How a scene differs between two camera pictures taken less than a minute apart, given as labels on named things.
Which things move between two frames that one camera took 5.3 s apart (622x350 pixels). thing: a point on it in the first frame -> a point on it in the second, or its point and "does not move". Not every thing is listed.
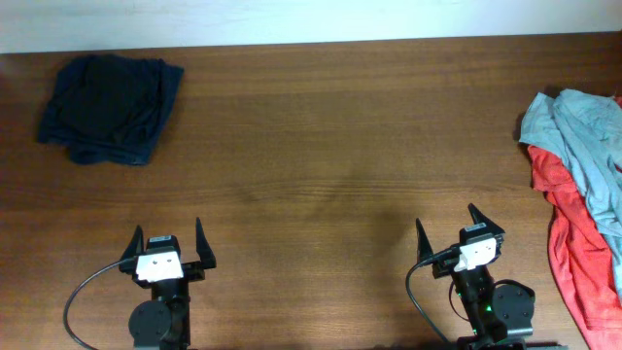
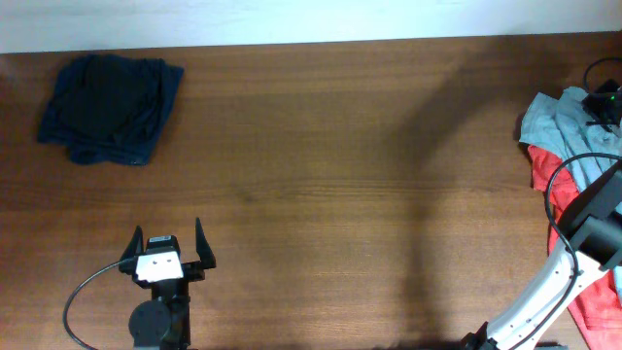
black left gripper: x=207 y=261 does not move
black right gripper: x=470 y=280 -> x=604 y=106
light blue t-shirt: x=584 y=130 does not move
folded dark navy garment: x=106 y=107 does not move
